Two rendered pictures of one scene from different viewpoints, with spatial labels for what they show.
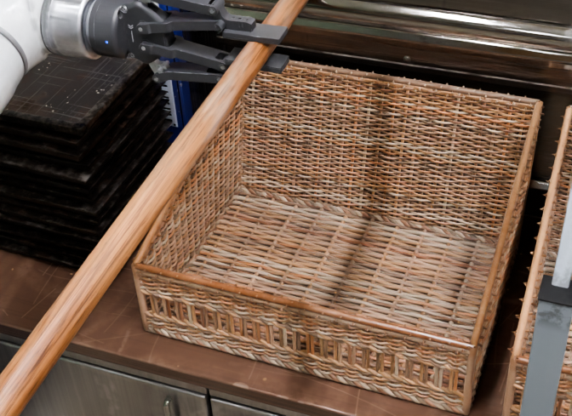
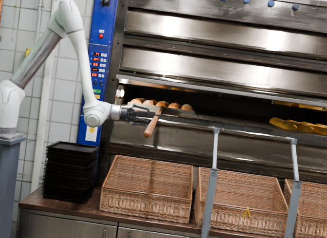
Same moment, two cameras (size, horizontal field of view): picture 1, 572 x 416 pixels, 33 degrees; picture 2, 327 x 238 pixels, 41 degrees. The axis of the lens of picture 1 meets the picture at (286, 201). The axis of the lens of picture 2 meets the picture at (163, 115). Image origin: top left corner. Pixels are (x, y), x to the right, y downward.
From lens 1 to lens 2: 1.73 m
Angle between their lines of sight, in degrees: 40
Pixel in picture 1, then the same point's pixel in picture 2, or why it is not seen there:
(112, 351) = (92, 213)
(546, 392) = (211, 196)
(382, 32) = (156, 147)
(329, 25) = (143, 145)
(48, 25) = (112, 110)
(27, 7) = (107, 106)
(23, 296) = (59, 204)
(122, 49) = (126, 117)
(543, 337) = (211, 179)
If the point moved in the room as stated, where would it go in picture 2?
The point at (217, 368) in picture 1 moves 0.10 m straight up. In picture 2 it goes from (122, 216) to (124, 200)
